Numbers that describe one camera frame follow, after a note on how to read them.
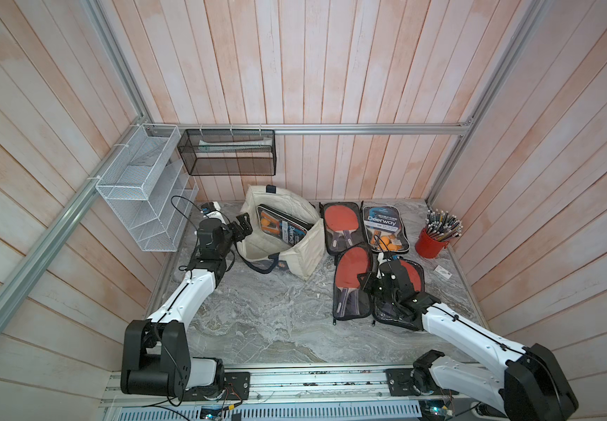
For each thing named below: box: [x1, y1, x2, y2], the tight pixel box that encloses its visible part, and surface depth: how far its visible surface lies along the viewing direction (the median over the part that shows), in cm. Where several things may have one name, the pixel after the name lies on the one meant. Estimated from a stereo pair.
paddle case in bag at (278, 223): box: [256, 203, 315, 247], surface depth 98 cm
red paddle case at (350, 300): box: [332, 243, 373, 322], surface depth 87 cm
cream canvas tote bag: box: [235, 185, 326, 281], surface depth 94 cm
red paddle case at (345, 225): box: [319, 201, 368, 257], surface depth 112 cm
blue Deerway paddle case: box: [362, 205, 411, 252], surface depth 110 cm
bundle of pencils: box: [424, 208, 465, 243], surface depth 92 cm
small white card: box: [434, 264, 453, 279], surface depth 98 cm
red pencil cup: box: [414, 228, 450, 259], surface depth 103 cm
